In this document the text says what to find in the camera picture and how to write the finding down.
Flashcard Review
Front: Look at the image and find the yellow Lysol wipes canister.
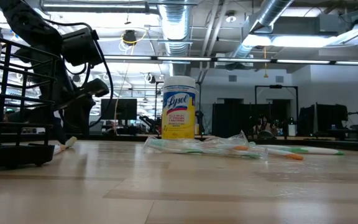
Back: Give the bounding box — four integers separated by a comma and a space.
161, 75, 198, 140

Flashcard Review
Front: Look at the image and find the black distant workstation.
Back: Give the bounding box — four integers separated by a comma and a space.
296, 103, 358, 140

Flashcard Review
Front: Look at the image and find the plastic-wrapped orange toothbrush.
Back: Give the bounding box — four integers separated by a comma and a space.
222, 143, 251, 152

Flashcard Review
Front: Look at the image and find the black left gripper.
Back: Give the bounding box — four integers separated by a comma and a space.
14, 40, 110, 139

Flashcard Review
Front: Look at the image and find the silver round ventilation duct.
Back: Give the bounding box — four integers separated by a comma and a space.
157, 0, 196, 57
231, 0, 295, 60

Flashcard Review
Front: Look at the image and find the green and white toothbrush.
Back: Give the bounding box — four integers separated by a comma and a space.
247, 141, 345, 156

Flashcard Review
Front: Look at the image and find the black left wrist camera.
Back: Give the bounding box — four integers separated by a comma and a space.
61, 27, 104, 67

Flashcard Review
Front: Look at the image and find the long ceiling light strip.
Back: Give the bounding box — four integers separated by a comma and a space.
104, 54, 358, 66

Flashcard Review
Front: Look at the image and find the black ceiling-mounted device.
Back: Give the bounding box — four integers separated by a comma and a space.
122, 29, 138, 47

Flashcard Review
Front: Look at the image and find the black aluminium table frame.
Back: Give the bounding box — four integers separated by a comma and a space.
47, 133, 358, 153

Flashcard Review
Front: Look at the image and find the yellow hanging cable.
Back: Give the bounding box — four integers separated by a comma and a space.
262, 46, 269, 79

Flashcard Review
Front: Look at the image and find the black partition screen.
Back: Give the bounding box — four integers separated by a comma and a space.
212, 98, 291, 139

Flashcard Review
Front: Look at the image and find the black metal frame stand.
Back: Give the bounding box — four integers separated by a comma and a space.
254, 84, 300, 139

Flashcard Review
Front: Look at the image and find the black wire caddy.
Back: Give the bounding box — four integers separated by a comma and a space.
0, 30, 58, 170

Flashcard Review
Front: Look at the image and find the black computer monitor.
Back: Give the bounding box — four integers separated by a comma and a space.
100, 98, 138, 121

